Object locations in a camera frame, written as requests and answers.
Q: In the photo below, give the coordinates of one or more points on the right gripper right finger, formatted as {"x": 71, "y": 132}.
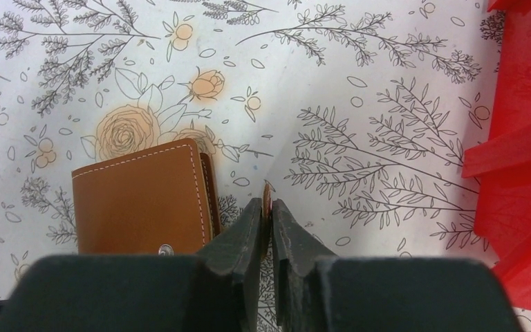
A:
{"x": 316, "y": 290}

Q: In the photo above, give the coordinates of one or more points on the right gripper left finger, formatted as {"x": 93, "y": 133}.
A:
{"x": 216, "y": 289}

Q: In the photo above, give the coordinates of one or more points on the brown leather card holder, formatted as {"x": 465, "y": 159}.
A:
{"x": 161, "y": 200}

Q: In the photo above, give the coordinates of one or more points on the red plastic bin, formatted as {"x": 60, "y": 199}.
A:
{"x": 503, "y": 162}

